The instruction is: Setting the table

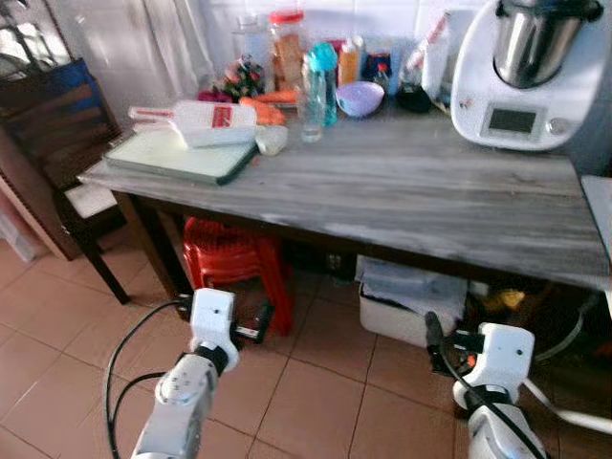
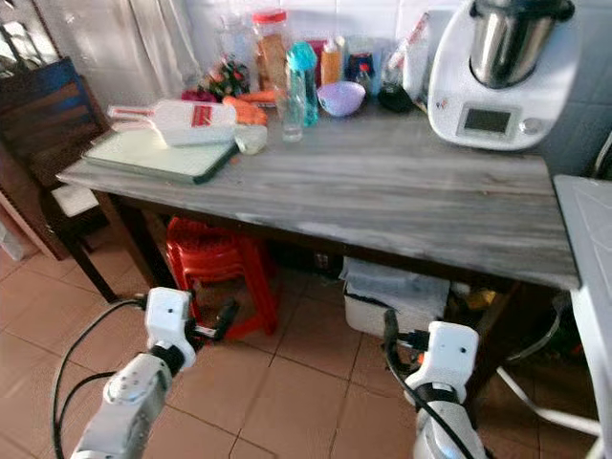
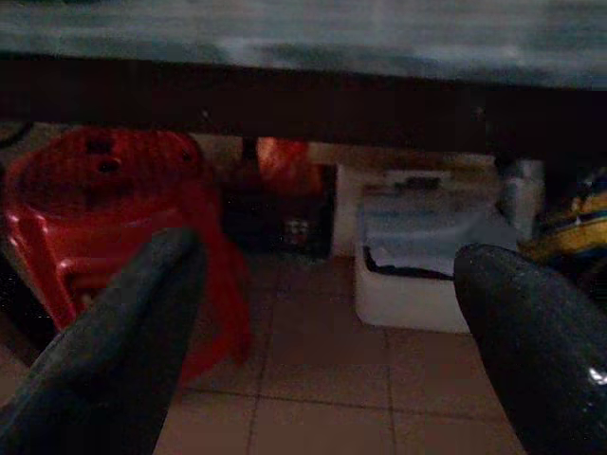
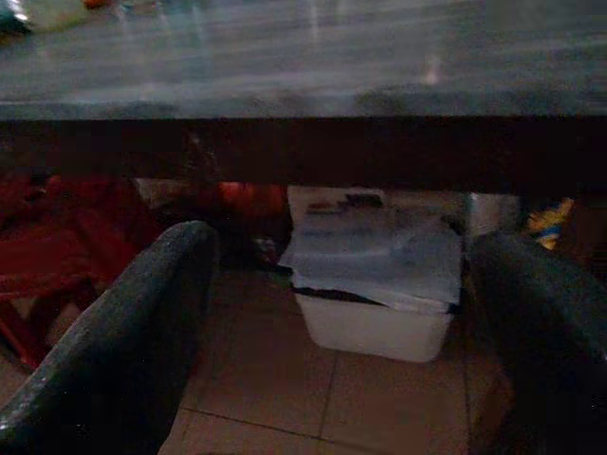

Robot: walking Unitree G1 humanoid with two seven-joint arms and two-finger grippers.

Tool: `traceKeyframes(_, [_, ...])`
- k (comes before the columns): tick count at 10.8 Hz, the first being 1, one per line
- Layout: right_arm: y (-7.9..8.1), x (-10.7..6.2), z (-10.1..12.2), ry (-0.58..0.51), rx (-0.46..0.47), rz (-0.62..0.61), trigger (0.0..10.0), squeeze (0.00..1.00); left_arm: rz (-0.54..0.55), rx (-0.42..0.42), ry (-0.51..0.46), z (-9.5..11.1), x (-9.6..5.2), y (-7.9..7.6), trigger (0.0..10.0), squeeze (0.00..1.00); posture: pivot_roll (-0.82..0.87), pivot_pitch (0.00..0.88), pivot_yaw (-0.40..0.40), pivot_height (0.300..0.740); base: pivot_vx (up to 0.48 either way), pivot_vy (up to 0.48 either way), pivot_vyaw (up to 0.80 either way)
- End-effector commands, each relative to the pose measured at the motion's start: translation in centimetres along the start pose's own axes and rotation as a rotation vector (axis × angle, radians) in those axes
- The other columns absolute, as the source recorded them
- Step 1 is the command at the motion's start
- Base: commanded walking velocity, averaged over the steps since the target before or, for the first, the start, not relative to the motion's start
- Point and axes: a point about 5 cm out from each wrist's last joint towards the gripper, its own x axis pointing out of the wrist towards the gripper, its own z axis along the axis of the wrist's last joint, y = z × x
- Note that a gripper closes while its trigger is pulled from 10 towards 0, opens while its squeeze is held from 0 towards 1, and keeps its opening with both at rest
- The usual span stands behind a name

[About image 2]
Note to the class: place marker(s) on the orange carrot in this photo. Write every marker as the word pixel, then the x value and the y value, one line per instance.
pixel 251 107

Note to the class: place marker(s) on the dark wooden chair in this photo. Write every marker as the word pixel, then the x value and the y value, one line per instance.
pixel 33 134

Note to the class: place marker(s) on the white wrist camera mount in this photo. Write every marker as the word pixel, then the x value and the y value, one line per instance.
pixel 449 356
pixel 170 314

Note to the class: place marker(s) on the white appliance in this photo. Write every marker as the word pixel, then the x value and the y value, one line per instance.
pixel 588 306

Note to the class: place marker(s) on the orange condiment bottle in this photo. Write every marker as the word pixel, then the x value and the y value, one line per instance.
pixel 332 61

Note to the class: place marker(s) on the dark blue packet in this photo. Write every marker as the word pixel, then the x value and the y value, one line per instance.
pixel 361 61

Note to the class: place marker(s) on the white storage box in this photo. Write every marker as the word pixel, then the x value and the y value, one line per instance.
pixel 392 298

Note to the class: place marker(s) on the white green-edged cutting board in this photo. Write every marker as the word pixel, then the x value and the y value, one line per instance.
pixel 153 158

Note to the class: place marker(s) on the white steel food processor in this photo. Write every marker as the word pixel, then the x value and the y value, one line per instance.
pixel 512 105

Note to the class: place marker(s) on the red-lidded food jar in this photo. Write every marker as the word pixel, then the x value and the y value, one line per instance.
pixel 270 50

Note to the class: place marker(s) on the grey wooden table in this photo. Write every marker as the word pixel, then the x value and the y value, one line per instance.
pixel 363 191

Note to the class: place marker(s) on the clear drinking glass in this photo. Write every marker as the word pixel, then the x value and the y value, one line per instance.
pixel 292 119

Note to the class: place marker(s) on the clear glass jar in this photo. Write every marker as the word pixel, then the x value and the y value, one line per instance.
pixel 235 40

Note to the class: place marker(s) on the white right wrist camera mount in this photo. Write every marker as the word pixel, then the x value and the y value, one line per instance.
pixel 449 356

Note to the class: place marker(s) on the small white cup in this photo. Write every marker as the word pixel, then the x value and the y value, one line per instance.
pixel 251 141

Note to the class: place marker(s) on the black bowl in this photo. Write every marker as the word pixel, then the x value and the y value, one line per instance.
pixel 395 98

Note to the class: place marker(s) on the red plastic stool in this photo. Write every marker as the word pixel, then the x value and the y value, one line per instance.
pixel 215 258

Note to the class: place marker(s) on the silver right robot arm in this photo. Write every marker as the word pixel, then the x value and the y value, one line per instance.
pixel 448 432

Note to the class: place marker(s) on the white red-striped bottle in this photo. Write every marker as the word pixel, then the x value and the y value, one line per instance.
pixel 415 53

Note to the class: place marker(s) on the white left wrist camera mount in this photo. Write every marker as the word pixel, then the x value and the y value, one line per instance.
pixel 170 314

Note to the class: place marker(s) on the white red-labelled plastic container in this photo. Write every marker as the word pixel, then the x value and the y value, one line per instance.
pixel 186 121

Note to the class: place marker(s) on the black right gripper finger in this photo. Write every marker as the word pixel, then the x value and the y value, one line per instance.
pixel 391 333

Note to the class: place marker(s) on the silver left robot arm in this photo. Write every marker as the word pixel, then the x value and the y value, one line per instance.
pixel 129 402

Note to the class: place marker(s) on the small flower bunch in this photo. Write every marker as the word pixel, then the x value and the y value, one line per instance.
pixel 228 78

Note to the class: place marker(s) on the white curtain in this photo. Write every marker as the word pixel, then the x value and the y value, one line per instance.
pixel 124 48

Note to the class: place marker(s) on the purple bowl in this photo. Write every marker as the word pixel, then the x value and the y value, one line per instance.
pixel 341 98

